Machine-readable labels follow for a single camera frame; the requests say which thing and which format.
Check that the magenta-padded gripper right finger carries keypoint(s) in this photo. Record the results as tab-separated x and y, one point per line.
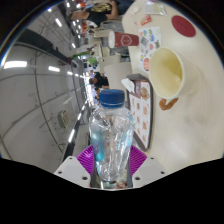
150	170

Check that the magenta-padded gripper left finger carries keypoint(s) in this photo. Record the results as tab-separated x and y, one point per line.
71	170

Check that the clear blue-capped water bottle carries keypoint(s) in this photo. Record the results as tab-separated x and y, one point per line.
111	133

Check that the ceiling air conditioner unit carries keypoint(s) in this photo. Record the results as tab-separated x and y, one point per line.
63	119

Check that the dark food tray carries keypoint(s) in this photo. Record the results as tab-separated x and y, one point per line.
144	110

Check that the white crumpled napkin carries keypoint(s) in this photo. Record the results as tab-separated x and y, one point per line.
128	86

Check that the beige chair with round hole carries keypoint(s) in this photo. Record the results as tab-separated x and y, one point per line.
116	71

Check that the ceiling lights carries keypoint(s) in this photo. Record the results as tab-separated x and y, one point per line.
15	64

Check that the colourful sticker sheet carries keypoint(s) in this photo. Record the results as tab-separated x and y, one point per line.
150	46

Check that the red paper cup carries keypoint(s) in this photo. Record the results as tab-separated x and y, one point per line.
125	40

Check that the flat round red coaster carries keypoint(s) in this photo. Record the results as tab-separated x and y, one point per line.
183	26

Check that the small red packet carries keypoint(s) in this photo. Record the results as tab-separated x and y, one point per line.
145	20

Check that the white tissue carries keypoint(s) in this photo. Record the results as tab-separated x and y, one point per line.
135	10

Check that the clear plastic leaflet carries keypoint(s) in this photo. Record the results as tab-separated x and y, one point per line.
155	9

